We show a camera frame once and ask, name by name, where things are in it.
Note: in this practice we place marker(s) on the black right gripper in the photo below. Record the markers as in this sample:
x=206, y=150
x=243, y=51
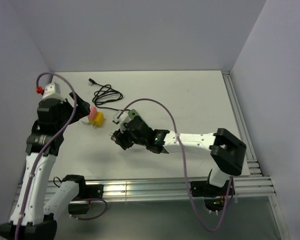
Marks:
x=120, y=135

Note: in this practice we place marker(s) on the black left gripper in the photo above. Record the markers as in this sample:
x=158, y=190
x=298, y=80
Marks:
x=83, y=109

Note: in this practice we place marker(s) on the pink plug adapter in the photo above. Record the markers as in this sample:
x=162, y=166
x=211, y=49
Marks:
x=92, y=114

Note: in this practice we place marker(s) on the yellow plug adapter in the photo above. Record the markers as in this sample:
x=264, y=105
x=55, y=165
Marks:
x=97, y=120

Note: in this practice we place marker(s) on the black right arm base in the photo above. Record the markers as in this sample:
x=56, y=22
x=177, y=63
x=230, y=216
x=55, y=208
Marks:
x=202, y=188

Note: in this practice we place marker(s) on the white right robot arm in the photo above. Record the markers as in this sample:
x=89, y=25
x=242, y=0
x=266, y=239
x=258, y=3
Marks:
x=227, y=151

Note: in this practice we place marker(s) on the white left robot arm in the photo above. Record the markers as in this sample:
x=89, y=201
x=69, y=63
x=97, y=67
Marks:
x=33, y=218

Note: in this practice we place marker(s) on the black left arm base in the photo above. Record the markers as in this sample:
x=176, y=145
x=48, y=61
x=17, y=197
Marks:
x=83, y=202

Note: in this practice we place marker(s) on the green power strip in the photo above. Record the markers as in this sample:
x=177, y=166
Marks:
x=133, y=114

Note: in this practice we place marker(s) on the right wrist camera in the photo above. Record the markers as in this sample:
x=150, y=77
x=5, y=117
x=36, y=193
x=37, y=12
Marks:
x=121, y=117

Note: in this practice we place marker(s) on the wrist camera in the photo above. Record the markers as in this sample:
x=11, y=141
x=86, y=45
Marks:
x=51, y=91
x=121, y=117

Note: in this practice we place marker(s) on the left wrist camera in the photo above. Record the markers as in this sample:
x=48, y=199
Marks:
x=51, y=91

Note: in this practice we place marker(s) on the aluminium rail frame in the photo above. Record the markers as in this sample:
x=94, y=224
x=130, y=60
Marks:
x=217, y=205

